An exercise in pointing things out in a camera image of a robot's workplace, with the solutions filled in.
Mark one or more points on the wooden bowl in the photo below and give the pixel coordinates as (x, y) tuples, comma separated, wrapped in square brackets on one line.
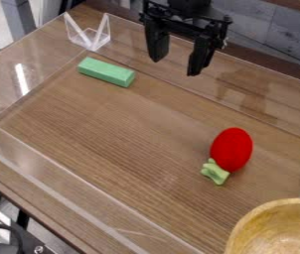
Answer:
[(268, 230)]

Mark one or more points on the black device with screw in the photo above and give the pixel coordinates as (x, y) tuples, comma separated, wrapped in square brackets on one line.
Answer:
[(32, 245)]

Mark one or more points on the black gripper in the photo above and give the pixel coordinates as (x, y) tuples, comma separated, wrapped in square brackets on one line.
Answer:
[(190, 18)]

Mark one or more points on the clear acrylic tray walls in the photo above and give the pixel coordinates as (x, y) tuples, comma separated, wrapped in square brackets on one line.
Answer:
[(101, 160)]

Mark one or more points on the green rectangular block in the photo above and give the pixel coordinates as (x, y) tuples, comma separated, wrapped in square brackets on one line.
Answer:
[(106, 71)]

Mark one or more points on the red plush fruit green stem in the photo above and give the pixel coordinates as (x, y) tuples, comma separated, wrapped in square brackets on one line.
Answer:
[(231, 152)]

